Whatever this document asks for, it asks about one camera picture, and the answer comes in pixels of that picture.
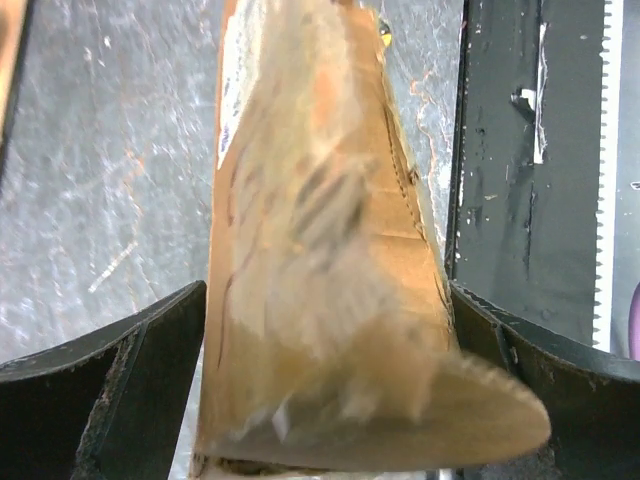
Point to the yellow utility knife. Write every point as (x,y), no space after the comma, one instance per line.
(385,32)

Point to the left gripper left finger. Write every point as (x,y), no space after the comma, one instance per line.
(108,404)

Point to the slotted cable duct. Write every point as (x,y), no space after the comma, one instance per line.
(611,53)

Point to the brown cardboard express box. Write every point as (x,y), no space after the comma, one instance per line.
(329,340)

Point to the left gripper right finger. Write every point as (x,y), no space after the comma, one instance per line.
(592,397)

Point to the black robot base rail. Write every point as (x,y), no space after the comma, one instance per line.
(528,133)

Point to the black wire wooden shelf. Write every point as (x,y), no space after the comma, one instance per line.
(15,21)

